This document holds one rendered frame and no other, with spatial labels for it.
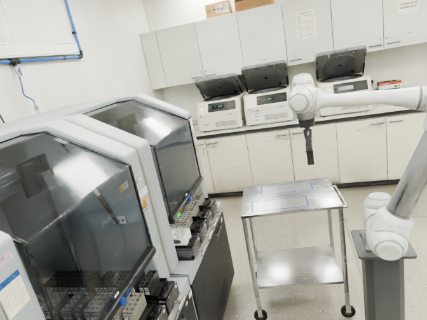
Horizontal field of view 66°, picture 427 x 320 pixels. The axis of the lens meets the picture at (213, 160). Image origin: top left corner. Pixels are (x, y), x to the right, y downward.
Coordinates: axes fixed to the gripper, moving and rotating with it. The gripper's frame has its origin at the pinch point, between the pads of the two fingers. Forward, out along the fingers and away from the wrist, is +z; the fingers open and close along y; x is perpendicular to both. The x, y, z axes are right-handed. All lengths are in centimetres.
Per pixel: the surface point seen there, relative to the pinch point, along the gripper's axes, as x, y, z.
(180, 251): 73, -17, 41
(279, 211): 20.1, 17.0, 38.0
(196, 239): 67, -8, 40
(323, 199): -5.9, 29.3, 38.0
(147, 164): 75, -26, -14
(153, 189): 75, -26, -1
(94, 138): 90, -37, -32
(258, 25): 38, 248, -80
